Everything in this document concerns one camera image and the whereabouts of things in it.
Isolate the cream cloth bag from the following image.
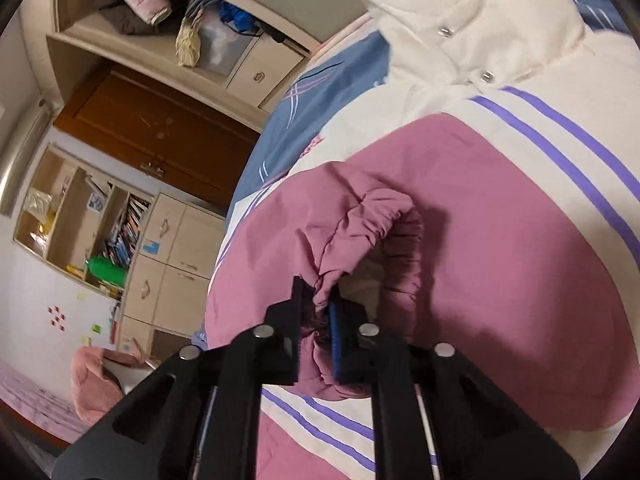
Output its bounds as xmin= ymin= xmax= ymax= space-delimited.
xmin=176 ymin=17 xmax=204 ymax=68

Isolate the blue plaid bedsheet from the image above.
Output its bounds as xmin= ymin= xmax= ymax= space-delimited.
xmin=222 ymin=0 xmax=633 ymax=233

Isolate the hanging dark jacket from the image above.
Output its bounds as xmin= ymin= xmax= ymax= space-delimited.
xmin=95 ymin=0 xmax=166 ymax=36

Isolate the row of books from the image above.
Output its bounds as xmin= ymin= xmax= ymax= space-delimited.
xmin=102 ymin=194 xmax=151 ymax=271

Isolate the pink patterned cloth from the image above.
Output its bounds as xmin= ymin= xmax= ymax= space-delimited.
xmin=0 ymin=360 xmax=96 ymax=450

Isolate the pink plush cushion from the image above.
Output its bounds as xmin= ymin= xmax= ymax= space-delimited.
xmin=70 ymin=346 xmax=151 ymax=426

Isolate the blue cloth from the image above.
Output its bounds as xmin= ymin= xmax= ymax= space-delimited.
xmin=220 ymin=0 xmax=262 ymax=36

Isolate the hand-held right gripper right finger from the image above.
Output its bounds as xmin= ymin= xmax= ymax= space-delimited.
xmin=327 ymin=300 xmax=581 ymax=480

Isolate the cream wardrobe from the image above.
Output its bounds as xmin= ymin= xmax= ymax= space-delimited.
xmin=47 ymin=0 xmax=371 ymax=111

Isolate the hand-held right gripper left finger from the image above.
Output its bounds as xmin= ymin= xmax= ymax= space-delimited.
xmin=52 ymin=276 xmax=314 ymax=480

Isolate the cream wardrobe drawer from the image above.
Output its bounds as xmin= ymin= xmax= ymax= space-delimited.
xmin=225 ymin=37 xmax=308 ymax=106

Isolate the pink and white hooded jacket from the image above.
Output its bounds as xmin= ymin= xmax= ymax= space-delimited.
xmin=202 ymin=0 xmax=640 ymax=480

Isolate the grey clothes pile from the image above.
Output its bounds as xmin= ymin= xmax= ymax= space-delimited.
xmin=175 ymin=0 xmax=221 ymax=26

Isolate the brown wooden door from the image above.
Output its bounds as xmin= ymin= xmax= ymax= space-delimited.
xmin=52 ymin=62 xmax=263 ymax=211

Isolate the white air conditioner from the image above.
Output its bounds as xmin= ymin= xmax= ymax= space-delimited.
xmin=0 ymin=100 xmax=54 ymax=217

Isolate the translucent storage box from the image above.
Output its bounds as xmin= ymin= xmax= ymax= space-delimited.
xmin=197 ymin=20 xmax=257 ymax=79

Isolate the cream bookshelf cabinet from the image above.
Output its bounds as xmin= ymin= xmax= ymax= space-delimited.
xmin=12 ymin=142 xmax=228 ymax=361

